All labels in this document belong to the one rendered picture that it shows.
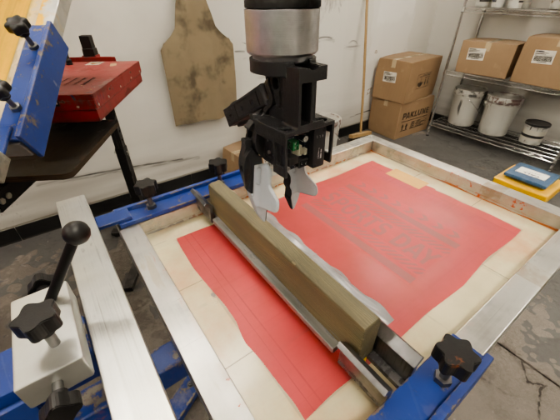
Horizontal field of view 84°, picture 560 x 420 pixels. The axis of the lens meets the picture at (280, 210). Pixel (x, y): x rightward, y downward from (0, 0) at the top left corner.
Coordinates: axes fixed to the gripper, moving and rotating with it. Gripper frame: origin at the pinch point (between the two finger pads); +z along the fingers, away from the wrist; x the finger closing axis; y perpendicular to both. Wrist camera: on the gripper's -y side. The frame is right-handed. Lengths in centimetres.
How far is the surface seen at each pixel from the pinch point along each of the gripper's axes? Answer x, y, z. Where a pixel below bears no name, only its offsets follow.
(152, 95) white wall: 38, -201, 31
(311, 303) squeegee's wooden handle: -1.8, 10.9, 10.1
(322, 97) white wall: 200, -202, 60
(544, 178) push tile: 76, 14, 15
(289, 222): 11.9, -11.7, 15.9
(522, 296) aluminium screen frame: 26.7, 27.6, 13.0
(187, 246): -9.2, -17.7, 15.7
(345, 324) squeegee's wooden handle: -1.8, 17.1, 7.8
